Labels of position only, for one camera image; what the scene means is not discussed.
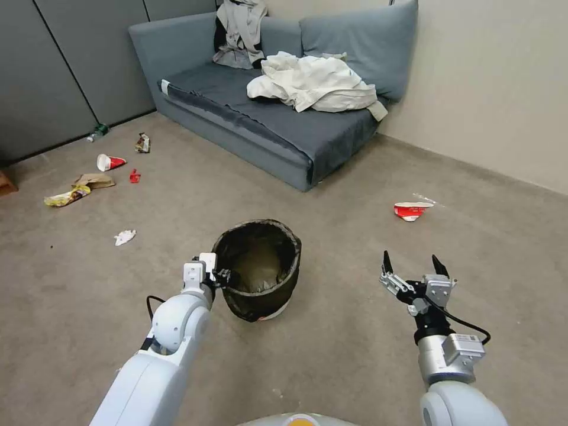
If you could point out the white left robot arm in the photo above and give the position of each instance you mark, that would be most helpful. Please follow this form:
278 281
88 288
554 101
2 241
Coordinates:
177 324

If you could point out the dark grey seat cover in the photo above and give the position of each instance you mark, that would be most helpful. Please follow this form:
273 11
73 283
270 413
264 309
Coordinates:
266 111

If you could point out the grey fabric sofa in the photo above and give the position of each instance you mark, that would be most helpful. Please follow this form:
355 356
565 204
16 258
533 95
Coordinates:
275 148

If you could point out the red and white paper cup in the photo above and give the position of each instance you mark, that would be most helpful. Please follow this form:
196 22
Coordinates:
111 163

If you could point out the dark snack wrapper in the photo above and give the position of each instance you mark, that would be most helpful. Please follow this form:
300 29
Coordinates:
143 143

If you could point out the yellow snack bag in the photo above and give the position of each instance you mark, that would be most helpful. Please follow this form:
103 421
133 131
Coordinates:
66 196

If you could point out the brown paper bag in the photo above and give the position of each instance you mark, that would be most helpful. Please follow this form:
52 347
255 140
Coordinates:
97 179

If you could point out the trash can with black bag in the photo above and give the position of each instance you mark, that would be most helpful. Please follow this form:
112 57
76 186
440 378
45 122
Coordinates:
266 301

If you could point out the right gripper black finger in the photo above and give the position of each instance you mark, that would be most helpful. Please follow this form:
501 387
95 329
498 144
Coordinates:
440 267
392 280

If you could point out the crushed red paper cup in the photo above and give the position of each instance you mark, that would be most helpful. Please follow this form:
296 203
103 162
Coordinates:
410 210

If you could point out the brown wooden furniture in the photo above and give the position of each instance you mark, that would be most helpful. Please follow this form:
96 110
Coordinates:
6 182

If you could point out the grey crumpled garment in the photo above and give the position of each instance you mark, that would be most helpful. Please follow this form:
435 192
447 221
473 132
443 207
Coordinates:
239 26

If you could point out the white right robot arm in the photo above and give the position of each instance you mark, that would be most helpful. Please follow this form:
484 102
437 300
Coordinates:
443 355

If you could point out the green-label plastic bottle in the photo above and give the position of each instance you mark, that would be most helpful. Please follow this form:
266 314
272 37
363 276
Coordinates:
100 131

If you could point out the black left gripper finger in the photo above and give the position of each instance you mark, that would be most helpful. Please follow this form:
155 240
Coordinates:
226 276

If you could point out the small red plastic scrap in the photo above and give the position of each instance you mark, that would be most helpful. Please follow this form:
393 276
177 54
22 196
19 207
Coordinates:
134 177

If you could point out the blue-grey sofa cushion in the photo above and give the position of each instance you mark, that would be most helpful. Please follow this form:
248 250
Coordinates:
377 49

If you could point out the white crumpled sheet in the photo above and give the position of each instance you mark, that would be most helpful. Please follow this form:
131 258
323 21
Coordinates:
319 84

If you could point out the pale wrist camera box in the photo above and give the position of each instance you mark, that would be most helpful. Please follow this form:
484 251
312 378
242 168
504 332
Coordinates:
437 288
207 261

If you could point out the white crumpled tissue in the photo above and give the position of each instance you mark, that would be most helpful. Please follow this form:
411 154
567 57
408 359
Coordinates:
124 237

